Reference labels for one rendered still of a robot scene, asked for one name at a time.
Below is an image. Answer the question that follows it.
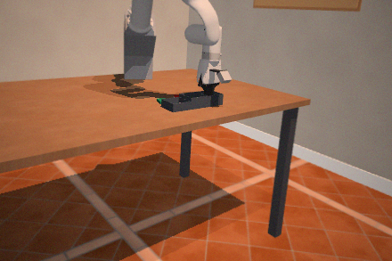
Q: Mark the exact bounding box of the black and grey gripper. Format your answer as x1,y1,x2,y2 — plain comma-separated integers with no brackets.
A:
197,58,221,96

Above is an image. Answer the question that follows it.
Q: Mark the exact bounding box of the dark grey three-compartment bin rack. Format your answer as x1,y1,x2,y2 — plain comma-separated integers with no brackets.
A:
162,91,224,112

